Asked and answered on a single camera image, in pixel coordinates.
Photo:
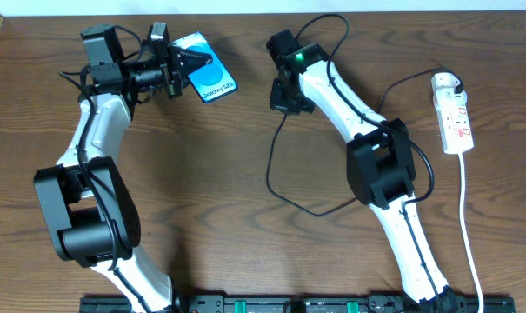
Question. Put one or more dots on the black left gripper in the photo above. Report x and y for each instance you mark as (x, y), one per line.
(174, 75)

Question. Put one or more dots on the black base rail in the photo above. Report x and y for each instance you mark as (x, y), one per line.
(373, 303)

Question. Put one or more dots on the blue Samsung Galaxy smartphone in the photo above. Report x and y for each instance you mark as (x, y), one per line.
(212, 81)

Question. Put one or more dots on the white power strip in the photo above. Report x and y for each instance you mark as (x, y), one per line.
(455, 130)

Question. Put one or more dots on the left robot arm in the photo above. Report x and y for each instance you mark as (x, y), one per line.
(90, 215)

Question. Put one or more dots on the white charger adapter plug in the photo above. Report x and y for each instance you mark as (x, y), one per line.
(448, 91)

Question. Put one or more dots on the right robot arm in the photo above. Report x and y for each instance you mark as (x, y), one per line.
(380, 167)

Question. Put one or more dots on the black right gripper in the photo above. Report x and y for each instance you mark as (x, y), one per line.
(286, 102)

